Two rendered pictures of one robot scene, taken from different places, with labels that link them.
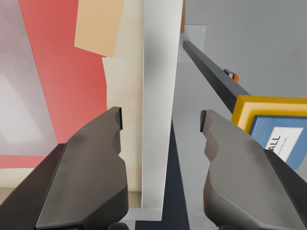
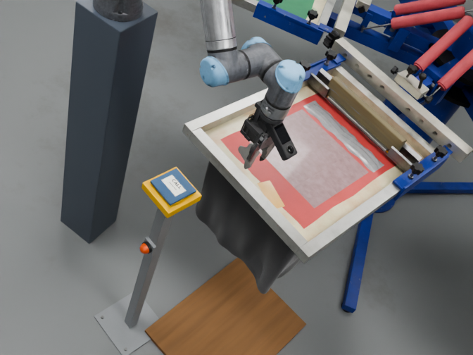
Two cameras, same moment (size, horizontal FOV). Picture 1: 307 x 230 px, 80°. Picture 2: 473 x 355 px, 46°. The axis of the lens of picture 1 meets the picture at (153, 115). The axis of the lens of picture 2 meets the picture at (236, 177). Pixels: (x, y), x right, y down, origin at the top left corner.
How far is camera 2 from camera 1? 1.54 m
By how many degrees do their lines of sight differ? 37
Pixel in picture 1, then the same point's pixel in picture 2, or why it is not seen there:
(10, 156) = not seen: hidden behind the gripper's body
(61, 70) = (267, 170)
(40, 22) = (281, 182)
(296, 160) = (158, 184)
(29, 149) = not seen: hidden behind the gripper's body
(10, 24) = (288, 176)
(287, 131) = (179, 191)
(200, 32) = (125, 345)
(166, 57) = (248, 187)
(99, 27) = (267, 189)
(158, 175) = (210, 148)
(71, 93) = (260, 165)
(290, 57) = not seen: outside the picture
